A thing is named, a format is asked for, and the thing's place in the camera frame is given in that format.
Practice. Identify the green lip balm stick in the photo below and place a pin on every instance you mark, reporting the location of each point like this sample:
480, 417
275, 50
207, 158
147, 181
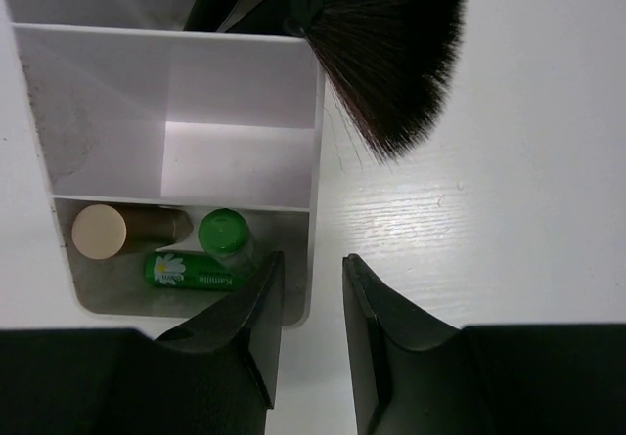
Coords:
189, 270

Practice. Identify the rose gold lipstick tube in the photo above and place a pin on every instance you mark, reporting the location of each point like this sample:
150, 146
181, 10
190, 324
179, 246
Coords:
104, 231

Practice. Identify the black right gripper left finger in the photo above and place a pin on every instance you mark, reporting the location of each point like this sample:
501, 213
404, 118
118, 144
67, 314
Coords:
216, 373

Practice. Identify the white compartment organizer box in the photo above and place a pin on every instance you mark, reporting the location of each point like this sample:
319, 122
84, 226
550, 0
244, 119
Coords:
130, 108

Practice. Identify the black fan makeup brush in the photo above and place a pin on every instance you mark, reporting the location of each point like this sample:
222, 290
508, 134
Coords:
390, 62

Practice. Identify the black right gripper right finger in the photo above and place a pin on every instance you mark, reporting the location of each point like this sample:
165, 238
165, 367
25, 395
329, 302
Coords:
414, 374

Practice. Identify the green capped lip balm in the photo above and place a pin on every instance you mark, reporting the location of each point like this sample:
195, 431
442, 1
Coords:
225, 235

